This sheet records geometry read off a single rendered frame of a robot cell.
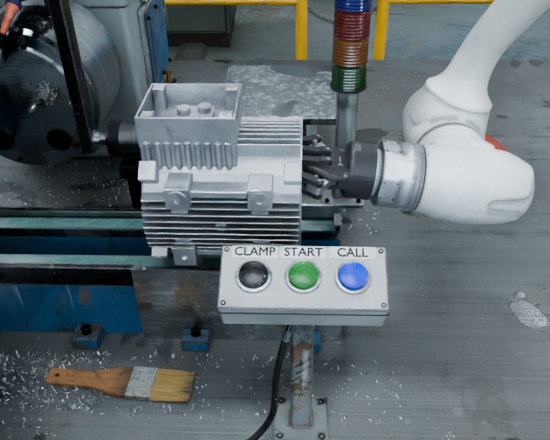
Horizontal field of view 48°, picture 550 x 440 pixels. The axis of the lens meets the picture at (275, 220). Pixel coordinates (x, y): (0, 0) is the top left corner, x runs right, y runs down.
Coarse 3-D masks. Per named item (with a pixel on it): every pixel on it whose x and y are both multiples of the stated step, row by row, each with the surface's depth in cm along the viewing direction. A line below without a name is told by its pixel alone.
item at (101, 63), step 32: (32, 0) 105; (32, 32) 95; (96, 32) 107; (0, 64) 97; (32, 64) 97; (96, 64) 103; (0, 96) 100; (32, 96) 97; (64, 96) 100; (96, 96) 101; (0, 128) 104; (32, 128) 104; (64, 128) 104; (96, 128) 104; (32, 160) 108; (64, 160) 108
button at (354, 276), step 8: (352, 264) 62; (360, 264) 62; (344, 272) 61; (352, 272) 61; (360, 272) 61; (344, 280) 61; (352, 280) 61; (360, 280) 61; (352, 288) 61; (360, 288) 61
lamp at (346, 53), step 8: (336, 40) 101; (344, 40) 100; (360, 40) 99; (368, 40) 101; (336, 48) 101; (344, 48) 100; (352, 48) 100; (360, 48) 100; (336, 56) 102; (344, 56) 101; (352, 56) 101; (360, 56) 101; (336, 64) 103; (344, 64) 102; (352, 64) 101; (360, 64) 102
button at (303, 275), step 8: (296, 264) 62; (304, 264) 62; (312, 264) 62; (288, 272) 62; (296, 272) 61; (304, 272) 61; (312, 272) 61; (296, 280) 61; (304, 280) 61; (312, 280) 61; (304, 288) 61
